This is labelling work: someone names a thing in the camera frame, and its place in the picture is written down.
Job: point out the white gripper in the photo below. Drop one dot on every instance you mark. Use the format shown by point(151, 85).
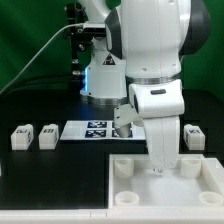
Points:
point(162, 138)

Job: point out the white square tabletop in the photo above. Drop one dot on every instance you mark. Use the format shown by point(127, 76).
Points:
point(132, 183)

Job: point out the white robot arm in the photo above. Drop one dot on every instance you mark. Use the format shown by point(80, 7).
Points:
point(137, 65)

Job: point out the white marker sheet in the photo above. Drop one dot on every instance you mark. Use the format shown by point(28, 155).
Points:
point(89, 130)

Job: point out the white front table rail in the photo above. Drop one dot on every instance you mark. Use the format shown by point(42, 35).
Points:
point(204, 215)

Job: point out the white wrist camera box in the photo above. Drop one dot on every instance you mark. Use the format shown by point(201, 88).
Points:
point(124, 116)

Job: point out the black fixed camera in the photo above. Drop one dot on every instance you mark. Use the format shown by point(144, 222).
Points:
point(95, 29)

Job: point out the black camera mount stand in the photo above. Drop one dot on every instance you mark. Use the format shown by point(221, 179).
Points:
point(78, 41)

